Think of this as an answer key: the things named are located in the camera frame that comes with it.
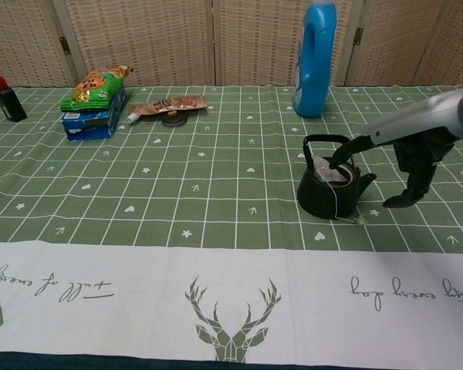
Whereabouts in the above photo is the green grid deer tablecloth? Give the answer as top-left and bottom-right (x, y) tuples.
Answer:
(0, 83), (463, 366)

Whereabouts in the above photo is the brown spouted drink pouch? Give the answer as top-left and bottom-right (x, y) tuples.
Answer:
(127, 94), (208, 126)

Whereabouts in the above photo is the tea bag with string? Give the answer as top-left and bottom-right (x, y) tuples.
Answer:
(313, 155), (369, 228)

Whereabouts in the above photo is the black round lid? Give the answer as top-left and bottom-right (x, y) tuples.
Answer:
(161, 110), (187, 127)

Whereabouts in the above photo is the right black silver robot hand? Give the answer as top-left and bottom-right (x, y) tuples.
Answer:
(327, 86), (463, 209)

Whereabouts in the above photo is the blue detergent bottle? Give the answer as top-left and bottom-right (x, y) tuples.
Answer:
(292, 0), (338, 119)

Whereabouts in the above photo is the blue cardboard box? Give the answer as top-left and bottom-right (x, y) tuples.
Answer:
(60, 86), (127, 143)

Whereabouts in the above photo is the woven folding screen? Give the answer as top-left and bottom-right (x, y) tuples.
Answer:
(0, 0), (463, 88)

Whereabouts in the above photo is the black bottle red cap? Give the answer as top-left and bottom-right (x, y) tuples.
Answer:
(0, 70), (29, 123)

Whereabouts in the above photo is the black teapot with handle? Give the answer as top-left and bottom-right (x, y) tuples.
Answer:
(296, 133), (378, 221)

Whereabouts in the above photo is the green orange snack bag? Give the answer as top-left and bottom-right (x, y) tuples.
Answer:
(59, 65), (135, 113)

